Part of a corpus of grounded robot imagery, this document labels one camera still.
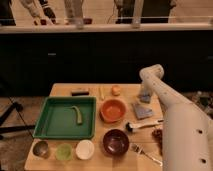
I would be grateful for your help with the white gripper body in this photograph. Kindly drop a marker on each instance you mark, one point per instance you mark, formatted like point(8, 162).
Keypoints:
point(145, 90)

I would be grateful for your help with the purple bowl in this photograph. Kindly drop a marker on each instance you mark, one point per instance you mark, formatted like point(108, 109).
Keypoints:
point(115, 142)

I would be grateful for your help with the green toy vegetable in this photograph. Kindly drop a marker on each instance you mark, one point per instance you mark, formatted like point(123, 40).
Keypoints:
point(78, 114)

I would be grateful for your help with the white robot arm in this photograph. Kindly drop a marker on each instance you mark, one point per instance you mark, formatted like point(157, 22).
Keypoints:
point(187, 142)

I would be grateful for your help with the grey folded cloth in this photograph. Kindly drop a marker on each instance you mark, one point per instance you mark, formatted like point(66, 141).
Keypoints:
point(141, 112)

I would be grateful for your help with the pale yellow stick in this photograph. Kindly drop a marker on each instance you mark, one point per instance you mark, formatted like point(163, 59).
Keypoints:
point(101, 93)

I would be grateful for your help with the orange bowl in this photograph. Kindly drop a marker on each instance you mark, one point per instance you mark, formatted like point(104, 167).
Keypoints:
point(112, 110)

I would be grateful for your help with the green plastic tray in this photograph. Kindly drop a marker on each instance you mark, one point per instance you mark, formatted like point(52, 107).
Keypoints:
point(58, 121)

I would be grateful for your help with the small orange toy fruit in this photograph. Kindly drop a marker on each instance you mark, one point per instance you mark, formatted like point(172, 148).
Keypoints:
point(116, 90)

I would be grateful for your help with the white small bowl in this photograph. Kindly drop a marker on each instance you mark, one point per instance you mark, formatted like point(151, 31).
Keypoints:
point(85, 149)

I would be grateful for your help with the black tripod stand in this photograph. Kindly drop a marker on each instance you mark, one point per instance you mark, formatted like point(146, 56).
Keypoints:
point(13, 108)

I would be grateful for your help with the silver fork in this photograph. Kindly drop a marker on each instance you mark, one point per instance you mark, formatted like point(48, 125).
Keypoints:
point(139, 150)

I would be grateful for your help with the green small cup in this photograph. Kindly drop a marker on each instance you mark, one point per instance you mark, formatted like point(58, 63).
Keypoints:
point(63, 152)

